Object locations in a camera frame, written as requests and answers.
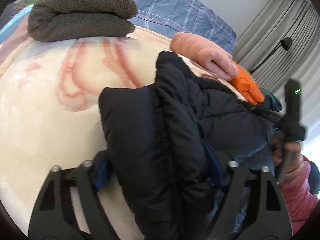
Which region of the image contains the black puffer jacket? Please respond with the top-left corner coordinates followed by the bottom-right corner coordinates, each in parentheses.
top-left (99, 51), bottom-right (274, 239)

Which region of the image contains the olive fleece folded garment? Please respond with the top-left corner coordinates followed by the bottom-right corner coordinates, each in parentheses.
top-left (27, 0), bottom-right (138, 42)

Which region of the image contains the black floor lamp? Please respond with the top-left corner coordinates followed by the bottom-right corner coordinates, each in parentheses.
top-left (249, 37), bottom-right (293, 75)

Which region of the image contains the right hand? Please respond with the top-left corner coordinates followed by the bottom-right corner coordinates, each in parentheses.
top-left (271, 132), bottom-right (302, 175)

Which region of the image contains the cream pig blanket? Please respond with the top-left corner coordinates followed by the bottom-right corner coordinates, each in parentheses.
top-left (1, 27), bottom-right (171, 233)

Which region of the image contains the dark teal velvet garment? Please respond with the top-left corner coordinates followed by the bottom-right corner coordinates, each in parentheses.
top-left (260, 87), bottom-right (283, 112)

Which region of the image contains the orange folded jacket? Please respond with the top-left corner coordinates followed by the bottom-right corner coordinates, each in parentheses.
top-left (229, 61), bottom-right (265, 105)

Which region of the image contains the pink folded jacket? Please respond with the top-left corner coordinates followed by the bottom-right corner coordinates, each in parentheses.
top-left (170, 32), bottom-right (239, 81)

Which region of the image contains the blue plaid sheet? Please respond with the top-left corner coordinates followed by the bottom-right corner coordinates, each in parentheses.
top-left (130, 0), bottom-right (236, 53)

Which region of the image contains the grey curtain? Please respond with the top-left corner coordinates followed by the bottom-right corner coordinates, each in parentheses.
top-left (233, 0), bottom-right (319, 129)

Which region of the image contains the dark patterned quilt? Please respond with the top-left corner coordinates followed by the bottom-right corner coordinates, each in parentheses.
top-left (0, 0), bottom-right (54, 43)

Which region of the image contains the pink sleeve forearm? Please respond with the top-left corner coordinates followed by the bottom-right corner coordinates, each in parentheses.
top-left (280, 155), bottom-right (319, 234)

